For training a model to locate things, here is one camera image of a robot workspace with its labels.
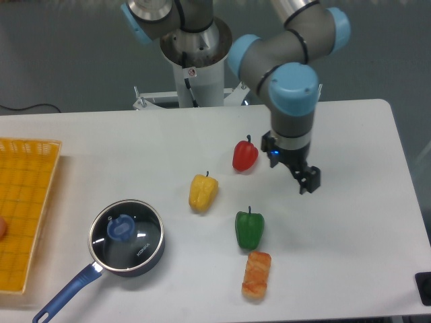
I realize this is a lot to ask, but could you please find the green bell pepper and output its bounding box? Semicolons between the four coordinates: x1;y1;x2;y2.
234;206;265;250

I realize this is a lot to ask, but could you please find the yellow wicker basket tray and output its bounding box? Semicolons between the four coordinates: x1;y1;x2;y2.
1;137;62;294

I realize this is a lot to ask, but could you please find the black floor cable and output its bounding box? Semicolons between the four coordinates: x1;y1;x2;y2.
0;103;62;113

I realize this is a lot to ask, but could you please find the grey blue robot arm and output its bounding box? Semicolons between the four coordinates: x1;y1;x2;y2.
121;1;351;192

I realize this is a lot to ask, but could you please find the white bracket behind table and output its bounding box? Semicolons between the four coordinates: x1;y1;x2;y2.
317;83;323;101

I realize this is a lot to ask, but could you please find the yellow bell pepper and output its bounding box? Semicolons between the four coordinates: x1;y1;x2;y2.
189;171;219;213

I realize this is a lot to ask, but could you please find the orange object in basket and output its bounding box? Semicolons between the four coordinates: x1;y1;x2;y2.
0;217;7;238

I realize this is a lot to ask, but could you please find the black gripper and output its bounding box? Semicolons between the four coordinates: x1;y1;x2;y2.
273;143;321;194

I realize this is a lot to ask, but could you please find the black camera bracket on wrist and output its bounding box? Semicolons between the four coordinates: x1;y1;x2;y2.
261;131;279;168

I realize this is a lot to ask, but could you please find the orange toy bread piece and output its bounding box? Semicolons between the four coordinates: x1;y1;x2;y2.
242;251;271;300

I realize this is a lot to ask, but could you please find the red bell pepper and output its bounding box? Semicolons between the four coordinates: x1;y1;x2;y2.
232;135;259;172

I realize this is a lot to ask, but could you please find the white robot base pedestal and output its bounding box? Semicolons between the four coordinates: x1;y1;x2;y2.
133;17;250;110

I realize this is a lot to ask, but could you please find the black device at table edge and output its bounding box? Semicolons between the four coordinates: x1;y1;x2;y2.
415;272;431;306

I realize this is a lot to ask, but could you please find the blue saucepan with handle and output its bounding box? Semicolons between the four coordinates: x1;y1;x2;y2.
32;199;166;322

